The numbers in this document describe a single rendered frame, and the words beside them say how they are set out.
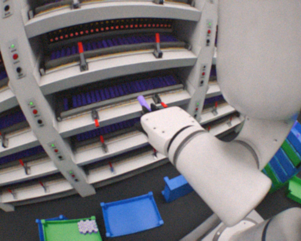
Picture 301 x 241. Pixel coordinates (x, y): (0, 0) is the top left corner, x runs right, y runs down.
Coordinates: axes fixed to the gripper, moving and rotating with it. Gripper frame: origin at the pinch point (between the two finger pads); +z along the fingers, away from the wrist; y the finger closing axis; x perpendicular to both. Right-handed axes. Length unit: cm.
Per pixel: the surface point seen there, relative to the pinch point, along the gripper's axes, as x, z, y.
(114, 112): 7.5, 21.0, 6.4
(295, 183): 73, -49, -108
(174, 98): 7.8, 20.4, -21.1
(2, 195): 45, 30, 99
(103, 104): 3.6, 23.0, 9.8
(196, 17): -28.0, 14.2, -28.8
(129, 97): 3.5, 23.1, -1.3
